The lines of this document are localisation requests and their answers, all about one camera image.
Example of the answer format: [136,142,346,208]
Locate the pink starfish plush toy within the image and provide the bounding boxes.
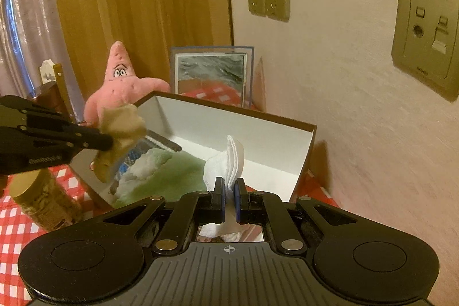
[83,42,171,124]

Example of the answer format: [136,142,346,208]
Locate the framed picture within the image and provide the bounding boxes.
[170,45,268,112]

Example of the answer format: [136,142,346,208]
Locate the brown metal canister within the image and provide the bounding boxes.
[27,83,69,113]

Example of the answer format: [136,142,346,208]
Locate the pale grey-green towel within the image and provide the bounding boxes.
[115,146,209,208]

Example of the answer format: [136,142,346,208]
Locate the white wooden chair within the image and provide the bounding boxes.
[39,59,76,122]

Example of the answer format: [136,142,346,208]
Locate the beige cloth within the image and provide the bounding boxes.
[90,103,147,183]

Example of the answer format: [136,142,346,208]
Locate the red white checked tablecloth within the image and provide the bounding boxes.
[0,164,343,303]

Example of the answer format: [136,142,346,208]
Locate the beige wall port panel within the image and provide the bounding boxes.
[392,0,459,102]

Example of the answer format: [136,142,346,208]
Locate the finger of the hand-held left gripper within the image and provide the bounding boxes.
[0,96,105,138]
[18,128,114,151]

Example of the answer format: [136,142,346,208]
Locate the cashew jar with gold lid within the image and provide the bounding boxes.
[9,168,85,233]

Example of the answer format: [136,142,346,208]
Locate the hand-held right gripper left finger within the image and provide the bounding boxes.
[82,177,227,254]

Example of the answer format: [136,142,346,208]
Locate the sheer patterned curtain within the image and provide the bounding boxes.
[0,0,69,102]

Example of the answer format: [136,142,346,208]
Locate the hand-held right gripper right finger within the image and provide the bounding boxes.
[233,177,363,254]

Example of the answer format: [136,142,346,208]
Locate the brown cardboard box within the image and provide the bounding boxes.
[70,91,318,210]

